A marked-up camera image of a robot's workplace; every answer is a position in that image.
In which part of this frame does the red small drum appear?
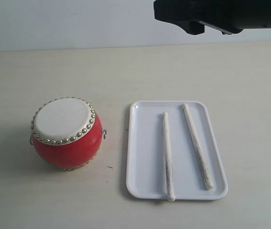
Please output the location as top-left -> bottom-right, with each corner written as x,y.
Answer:
30,97 -> 107,170

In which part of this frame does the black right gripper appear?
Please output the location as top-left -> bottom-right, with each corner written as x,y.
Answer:
153,0 -> 271,35

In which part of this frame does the white rectangular plastic tray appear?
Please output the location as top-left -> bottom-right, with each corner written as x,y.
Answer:
126,101 -> 228,200

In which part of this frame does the white wooden drumstick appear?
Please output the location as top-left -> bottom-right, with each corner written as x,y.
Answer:
163,112 -> 176,202
183,103 -> 214,190

